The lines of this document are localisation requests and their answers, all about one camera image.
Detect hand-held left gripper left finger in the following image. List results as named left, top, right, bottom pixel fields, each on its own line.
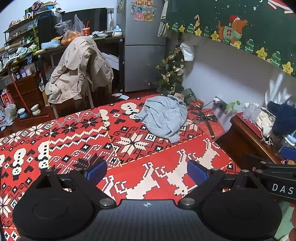
left=35, top=160, right=117, bottom=209

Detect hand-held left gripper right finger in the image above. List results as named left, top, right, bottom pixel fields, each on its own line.
left=178, top=160, right=260, bottom=209

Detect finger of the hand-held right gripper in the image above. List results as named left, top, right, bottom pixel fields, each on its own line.
left=243, top=153, right=281, bottom=173

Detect grey sweater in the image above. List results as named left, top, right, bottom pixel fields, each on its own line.
left=134, top=95, right=188, bottom=143

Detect person's right hand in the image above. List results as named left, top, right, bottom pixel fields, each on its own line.
left=288, top=204, right=296, bottom=241

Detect wooden nightstand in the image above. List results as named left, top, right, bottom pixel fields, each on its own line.
left=214, top=111, right=292, bottom=167

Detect cream cloth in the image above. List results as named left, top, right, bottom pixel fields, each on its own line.
left=254, top=109, right=277, bottom=137

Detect red patterned blanket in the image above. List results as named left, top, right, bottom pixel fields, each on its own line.
left=0, top=94, right=242, bottom=241

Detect large red gift box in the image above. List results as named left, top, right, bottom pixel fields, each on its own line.
left=191, top=108, right=228, bottom=139

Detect clear plastic cups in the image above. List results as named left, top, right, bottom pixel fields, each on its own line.
left=242, top=102, right=262, bottom=121

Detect dark blue fluffy cloth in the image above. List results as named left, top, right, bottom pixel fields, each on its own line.
left=267, top=101, right=296, bottom=137

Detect green artificial plant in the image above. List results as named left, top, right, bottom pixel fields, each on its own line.
left=225, top=100, right=244, bottom=114

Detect small red gift box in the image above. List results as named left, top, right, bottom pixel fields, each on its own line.
left=188, top=100, right=204, bottom=110

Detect beige chair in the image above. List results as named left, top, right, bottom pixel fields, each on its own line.
left=50, top=50, right=114, bottom=118

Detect clear plastic wrap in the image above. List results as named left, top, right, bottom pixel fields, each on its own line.
left=265, top=74, right=292, bottom=109

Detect green gift box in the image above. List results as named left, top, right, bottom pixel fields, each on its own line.
left=181, top=88, right=197, bottom=106

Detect small christmas tree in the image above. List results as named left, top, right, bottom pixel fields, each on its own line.
left=148, top=38, right=185, bottom=95

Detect beige jacket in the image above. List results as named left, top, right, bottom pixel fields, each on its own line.
left=45, top=36, right=114, bottom=104

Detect black desk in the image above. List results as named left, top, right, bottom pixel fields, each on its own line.
left=35, top=37, right=125, bottom=107

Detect white plastic bag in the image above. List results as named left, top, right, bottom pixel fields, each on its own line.
left=0, top=103, right=18, bottom=127

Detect wooden drawer cabinet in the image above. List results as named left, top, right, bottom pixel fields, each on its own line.
left=6, top=73, right=45, bottom=108

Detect white box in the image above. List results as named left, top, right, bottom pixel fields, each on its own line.
left=102, top=52, right=119, bottom=70

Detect silver refrigerator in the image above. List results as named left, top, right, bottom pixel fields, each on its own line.
left=116, top=0, right=167, bottom=93

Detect red cardboard box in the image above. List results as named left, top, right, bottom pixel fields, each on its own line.
left=0, top=89, right=14, bottom=108

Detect white hanging cloth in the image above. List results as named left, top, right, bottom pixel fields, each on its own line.
left=180, top=42, right=196, bottom=62

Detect light blue pouch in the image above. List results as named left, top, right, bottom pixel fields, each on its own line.
left=41, top=40, right=61, bottom=50

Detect bag of oranges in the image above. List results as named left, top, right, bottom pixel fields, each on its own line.
left=54, top=14, right=86, bottom=45

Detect black shelf rack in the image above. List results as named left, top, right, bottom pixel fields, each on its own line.
left=3, top=11, right=62, bottom=51

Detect black monitor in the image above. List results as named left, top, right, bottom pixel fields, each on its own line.
left=61, top=7, right=108, bottom=33

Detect white curtain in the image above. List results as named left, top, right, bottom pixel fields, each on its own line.
left=157, top=0, right=169, bottom=37

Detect cluster of fridge magnets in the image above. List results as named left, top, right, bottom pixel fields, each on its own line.
left=131, top=0, right=158, bottom=22

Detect wall power socket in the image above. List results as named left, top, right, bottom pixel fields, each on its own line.
left=213, top=96, right=228, bottom=114

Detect red-handled broom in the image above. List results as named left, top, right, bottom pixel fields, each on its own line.
left=6, top=64, right=30, bottom=114

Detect green christmas wall cloth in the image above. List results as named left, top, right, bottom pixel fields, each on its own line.
left=165, top=0, right=296, bottom=78

